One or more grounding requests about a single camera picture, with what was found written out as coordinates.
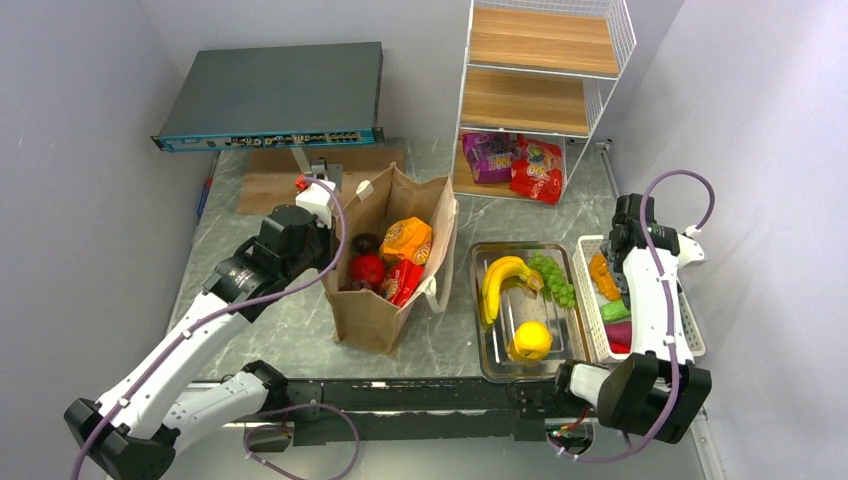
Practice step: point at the metal switch stand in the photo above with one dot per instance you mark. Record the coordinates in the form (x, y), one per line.
(318, 168)

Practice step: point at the red snack bag shelf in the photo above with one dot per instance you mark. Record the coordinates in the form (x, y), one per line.
(401, 282)
(538, 170)

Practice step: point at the grey network switch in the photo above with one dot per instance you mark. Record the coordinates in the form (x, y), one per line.
(277, 97)

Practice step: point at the brown burlap grocery bag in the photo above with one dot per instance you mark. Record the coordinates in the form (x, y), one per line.
(364, 319)

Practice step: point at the red chili pepper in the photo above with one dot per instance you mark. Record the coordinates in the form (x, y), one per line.
(619, 349)

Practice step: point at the purple eggplant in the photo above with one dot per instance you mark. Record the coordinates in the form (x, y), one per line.
(619, 333)
(366, 244)

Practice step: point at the wooden base board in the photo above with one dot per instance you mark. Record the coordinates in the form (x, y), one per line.
(271, 174)

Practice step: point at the orange snack bag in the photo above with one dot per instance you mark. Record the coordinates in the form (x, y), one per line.
(407, 239)

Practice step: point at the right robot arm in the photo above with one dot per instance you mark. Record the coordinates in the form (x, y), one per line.
(652, 318)

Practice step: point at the yellow banana bunch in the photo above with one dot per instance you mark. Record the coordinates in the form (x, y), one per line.
(500, 270)

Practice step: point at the green grapes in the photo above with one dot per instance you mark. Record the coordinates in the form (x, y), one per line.
(557, 288)

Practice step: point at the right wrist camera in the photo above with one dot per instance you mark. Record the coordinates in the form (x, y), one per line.
(690, 250)

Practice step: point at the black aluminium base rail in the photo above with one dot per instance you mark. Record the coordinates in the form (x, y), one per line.
(398, 409)

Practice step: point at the purple snack bag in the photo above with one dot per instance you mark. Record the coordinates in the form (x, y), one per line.
(489, 156)

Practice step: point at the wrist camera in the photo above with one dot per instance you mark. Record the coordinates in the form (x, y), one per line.
(690, 250)
(317, 197)

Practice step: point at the yellow lemon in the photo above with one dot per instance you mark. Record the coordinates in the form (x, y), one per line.
(532, 342)

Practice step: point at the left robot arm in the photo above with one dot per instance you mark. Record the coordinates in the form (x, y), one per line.
(136, 429)

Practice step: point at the stainless steel tray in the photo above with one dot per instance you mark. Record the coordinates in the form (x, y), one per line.
(519, 306)

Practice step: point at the red apple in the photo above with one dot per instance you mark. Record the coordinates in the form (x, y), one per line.
(368, 268)

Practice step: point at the orange carrot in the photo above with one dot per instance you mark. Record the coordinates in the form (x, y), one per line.
(603, 279)

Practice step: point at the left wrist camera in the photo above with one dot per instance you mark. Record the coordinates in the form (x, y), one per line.
(317, 197)

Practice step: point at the white plastic basket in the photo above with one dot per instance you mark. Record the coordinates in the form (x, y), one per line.
(590, 302)

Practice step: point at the green leafy vegetable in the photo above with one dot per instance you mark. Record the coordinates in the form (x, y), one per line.
(613, 312)

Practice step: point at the purple grapes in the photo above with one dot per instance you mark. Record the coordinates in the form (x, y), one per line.
(357, 285)

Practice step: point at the white wire shelf rack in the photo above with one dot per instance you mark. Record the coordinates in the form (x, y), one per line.
(544, 69)

